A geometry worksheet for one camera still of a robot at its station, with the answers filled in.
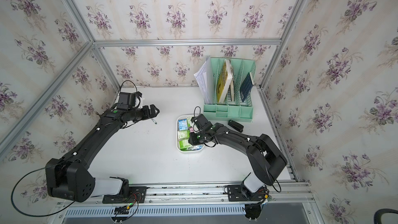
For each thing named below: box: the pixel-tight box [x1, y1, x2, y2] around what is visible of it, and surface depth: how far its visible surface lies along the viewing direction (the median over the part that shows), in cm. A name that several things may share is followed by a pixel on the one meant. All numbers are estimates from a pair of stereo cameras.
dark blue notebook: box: [239, 71, 254, 103], surface depth 107 cm
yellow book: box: [216, 59, 233, 105], surface depth 99 cm
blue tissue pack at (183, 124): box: [178, 118, 189, 131], surface depth 95 cm
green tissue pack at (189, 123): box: [186, 116, 194, 130], surface depth 95 cm
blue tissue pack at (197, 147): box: [191, 144, 204, 151], surface depth 87 cm
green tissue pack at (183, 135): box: [177, 129, 191, 141], surface depth 90 cm
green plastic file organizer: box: [203, 57, 257, 122], surface depth 104 cm
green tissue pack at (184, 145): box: [178, 138, 193, 151], surface depth 85 cm
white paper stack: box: [193, 55, 216, 105], surface depth 92 cm
